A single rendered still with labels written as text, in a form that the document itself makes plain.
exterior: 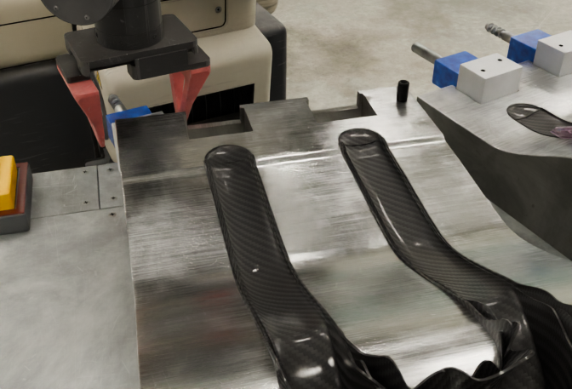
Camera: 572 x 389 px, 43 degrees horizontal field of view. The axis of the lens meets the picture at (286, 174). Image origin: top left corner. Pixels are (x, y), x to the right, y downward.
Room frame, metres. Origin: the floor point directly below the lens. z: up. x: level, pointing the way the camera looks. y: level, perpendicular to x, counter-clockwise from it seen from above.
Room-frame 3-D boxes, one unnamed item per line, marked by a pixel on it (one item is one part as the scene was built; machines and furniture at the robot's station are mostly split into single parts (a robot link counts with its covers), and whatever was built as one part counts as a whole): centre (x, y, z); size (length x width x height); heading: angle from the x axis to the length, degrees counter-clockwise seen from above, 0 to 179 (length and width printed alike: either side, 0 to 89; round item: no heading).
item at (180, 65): (0.59, 0.11, 0.89); 0.07 x 0.07 x 0.09; 28
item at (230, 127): (0.52, 0.06, 0.87); 0.05 x 0.05 x 0.04; 14
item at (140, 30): (0.58, 0.14, 0.96); 0.10 x 0.07 x 0.07; 118
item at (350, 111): (0.55, -0.05, 0.87); 0.05 x 0.05 x 0.04; 14
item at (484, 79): (0.68, -0.18, 0.86); 0.13 x 0.05 x 0.05; 31
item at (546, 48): (0.74, -0.27, 0.86); 0.13 x 0.05 x 0.05; 31
